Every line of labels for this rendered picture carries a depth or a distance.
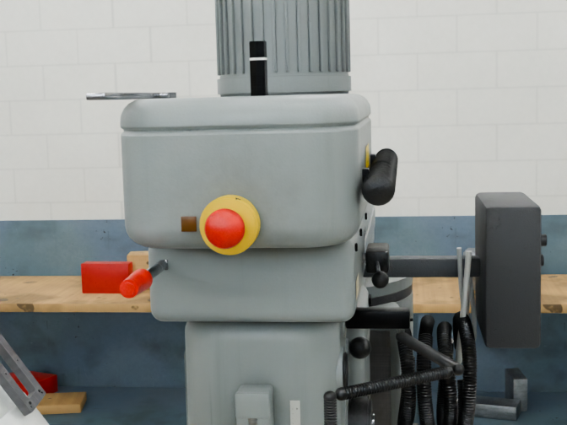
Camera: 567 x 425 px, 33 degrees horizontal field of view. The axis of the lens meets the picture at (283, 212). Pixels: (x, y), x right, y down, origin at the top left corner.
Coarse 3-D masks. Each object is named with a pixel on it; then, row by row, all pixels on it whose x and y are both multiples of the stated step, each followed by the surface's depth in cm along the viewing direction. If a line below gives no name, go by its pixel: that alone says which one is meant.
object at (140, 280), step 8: (160, 264) 108; (136, 272) 99; (144, 272) 100; (152, 272) 104; (128, 280) 97; (136, 280) 97; (144, 280) 99; (152, 280) 101; (120, 288) 97; (128, 288) 96; (136, 288) 97; (144, 288) 99; (128, 296) 97
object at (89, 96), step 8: (88, 96) 93; (96, 96) 93; (104, 96) 93; (112, 96) 95; (120, 96) 98; (128, 96) 100; (136, 96) 103; (144, 96) 106; (152, 96) 110; (160, 96) 113; (168, 96) 113
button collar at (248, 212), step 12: (216, 204) 97; (228, 204) 97; (240, 204) 96; (204, 216) 97; (240, 216) 97; (252, 216) 96; (252, 228) 97; (204, 240) 98; (252, 240) 97; (228, 252) 97; (240, 252) 97
